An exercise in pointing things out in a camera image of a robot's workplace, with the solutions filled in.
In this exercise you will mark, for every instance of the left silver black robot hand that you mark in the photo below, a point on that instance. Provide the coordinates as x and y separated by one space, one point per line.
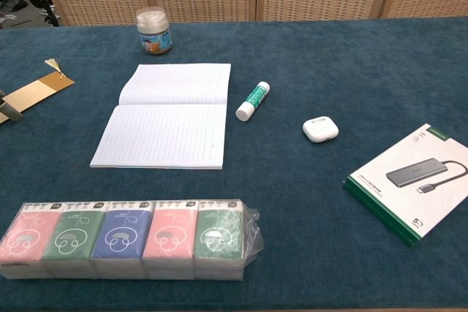
12 113

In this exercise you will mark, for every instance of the tan bookmark with tassel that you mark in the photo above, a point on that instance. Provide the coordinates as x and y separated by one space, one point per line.
36 89

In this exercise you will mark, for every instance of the open lined white notebook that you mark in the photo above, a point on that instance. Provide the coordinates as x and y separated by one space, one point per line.
164 133

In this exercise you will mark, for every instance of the clear jar with white lid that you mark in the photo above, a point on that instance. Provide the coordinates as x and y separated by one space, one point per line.
153 34

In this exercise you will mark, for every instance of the wrapped colourful tissue pack bundle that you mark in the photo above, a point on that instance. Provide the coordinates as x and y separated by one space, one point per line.
120 239

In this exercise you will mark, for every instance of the green and white glue stick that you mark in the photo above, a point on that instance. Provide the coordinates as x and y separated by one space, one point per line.
252 102

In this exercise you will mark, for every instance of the dark teal table mat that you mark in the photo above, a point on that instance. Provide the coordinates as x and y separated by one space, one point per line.
311 71

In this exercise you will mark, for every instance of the white earbuds case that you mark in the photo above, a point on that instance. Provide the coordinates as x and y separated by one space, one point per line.
320 129

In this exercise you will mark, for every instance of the white USB hub box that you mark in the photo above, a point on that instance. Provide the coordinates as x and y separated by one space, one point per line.
406 188

